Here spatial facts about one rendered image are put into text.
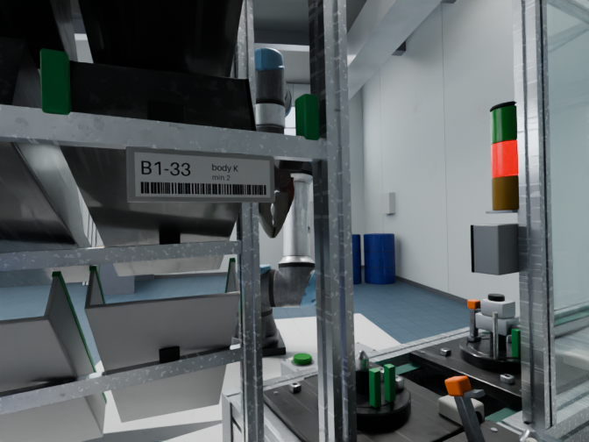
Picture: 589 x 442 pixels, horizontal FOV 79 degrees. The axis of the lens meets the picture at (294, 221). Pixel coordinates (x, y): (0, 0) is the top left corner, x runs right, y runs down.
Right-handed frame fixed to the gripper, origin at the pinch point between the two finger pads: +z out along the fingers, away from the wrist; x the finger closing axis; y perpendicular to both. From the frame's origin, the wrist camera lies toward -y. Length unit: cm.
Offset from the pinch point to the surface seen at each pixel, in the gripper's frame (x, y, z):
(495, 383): -27.9, -26.3, 26.2
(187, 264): 20.0, -15.4, 3.2
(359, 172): -552, 641, -116
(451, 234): -436, 293, 26
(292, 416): 6.0, -17.0, 26.2
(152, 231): 25.3, -24.6, -1.5
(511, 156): -22.0, -33.2, -10.5
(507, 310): -38.4, -22.5, 16.1
